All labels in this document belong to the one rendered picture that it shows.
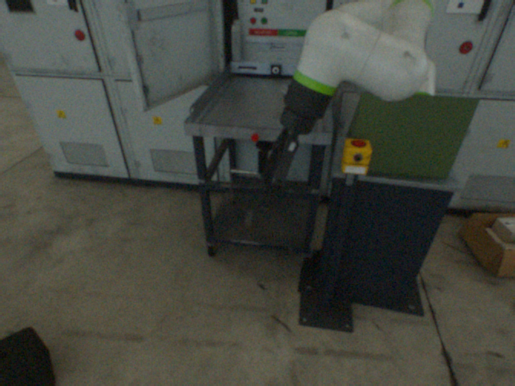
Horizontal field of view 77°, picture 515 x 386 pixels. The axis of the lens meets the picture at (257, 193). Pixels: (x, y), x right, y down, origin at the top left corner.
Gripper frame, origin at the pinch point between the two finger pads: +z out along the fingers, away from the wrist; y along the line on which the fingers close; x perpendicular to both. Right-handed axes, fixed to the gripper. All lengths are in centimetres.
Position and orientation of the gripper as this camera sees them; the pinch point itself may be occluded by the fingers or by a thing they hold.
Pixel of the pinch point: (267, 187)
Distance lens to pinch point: 78.8
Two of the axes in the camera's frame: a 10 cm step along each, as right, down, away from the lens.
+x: 9.3, 3.3, 1.4
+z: -3.5, 7.9, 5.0
